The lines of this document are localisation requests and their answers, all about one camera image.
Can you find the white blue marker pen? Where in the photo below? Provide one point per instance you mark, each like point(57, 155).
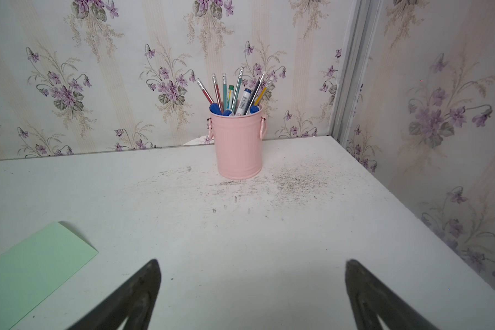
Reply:
point(244, 102)

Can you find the green paper sheet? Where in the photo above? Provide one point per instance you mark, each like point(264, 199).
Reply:
point(35, 268)

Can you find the yellow pencil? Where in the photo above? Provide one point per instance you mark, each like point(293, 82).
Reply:
point(260, 96)

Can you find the red pencil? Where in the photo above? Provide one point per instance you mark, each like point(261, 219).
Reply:
point(204, 91)

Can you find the green pencil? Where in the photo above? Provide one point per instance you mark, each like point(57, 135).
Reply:
point(237, 88)

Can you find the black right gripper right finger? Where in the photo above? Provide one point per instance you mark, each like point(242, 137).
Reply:
point(375, 306)

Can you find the pink metal pencil bucket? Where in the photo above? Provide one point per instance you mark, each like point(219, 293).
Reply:
point(238, 142)

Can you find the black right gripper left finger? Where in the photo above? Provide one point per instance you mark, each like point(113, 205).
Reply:
point(130, 306)

